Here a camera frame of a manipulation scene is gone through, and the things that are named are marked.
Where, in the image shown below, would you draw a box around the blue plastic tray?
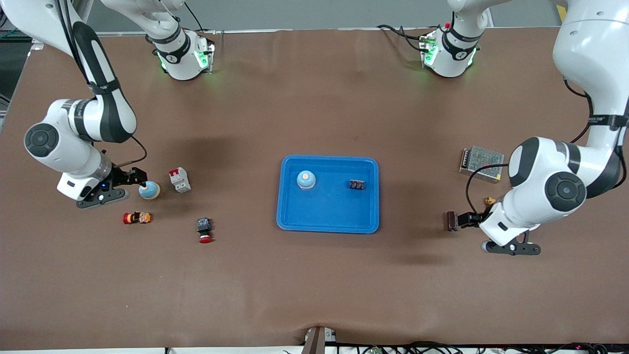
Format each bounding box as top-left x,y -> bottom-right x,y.
276,155 -> 380,235

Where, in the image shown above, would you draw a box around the white red circuit breaker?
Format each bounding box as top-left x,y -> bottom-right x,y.
169,167 -> 192,194

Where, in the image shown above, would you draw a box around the metal mesh power supply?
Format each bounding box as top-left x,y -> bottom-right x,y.
459,145 -> 506,184

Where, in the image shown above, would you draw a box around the brown table mat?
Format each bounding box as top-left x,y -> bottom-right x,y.
0,27 -> 629,352

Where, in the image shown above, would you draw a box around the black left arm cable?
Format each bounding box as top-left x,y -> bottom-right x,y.
465,79 -> 629,217

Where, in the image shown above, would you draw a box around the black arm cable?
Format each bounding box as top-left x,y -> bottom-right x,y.
465,79 -> 629,217
54,0 -> 148,166

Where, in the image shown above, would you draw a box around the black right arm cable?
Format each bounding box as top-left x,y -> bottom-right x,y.
54,0 -> 148,166

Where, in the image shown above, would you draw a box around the black base cable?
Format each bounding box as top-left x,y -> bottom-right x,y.
183,0 -> 205,32

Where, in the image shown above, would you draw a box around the grey camera stand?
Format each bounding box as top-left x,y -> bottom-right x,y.
301,326 -> 338,354

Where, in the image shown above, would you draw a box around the black base cables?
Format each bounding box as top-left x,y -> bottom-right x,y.
376,24 -> 434,54

